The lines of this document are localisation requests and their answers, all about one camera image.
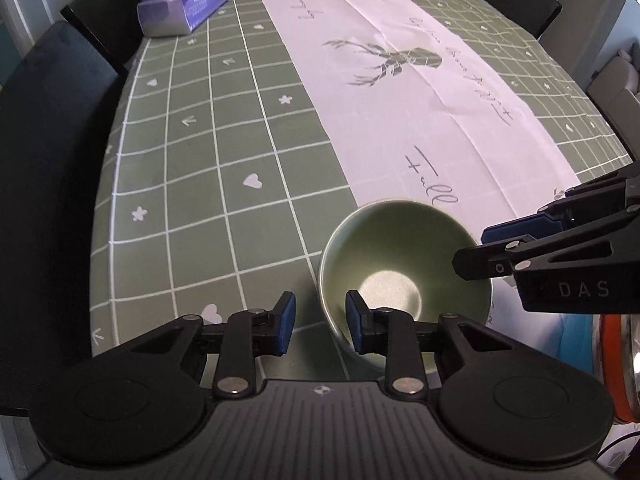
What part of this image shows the orange steel-lined bowl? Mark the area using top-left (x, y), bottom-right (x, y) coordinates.
top-left (594, 312), bottom-right (640, 423)

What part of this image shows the beige sofa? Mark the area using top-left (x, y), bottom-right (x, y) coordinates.
top-left (585, 42), bottom-right (640, 133)

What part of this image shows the white printed table runner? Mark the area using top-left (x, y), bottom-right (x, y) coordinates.
top-left (260, 0), bottom-right (583, 211)

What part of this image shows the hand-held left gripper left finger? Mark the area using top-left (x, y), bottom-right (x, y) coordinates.
top-left (132, 291), bottom-right (297, 400)

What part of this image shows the green cup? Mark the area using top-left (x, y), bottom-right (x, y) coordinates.
top-left (318, 200), bottom-right (493, 376)

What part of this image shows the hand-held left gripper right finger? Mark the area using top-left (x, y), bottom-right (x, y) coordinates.
top-left (345, 290), bottom-right (516, 400)

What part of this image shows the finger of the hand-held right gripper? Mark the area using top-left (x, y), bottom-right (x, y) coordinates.
top-left (482, 161), bottom-right (640, 246)
top-left (452, 207), bottom-right (640, 281)

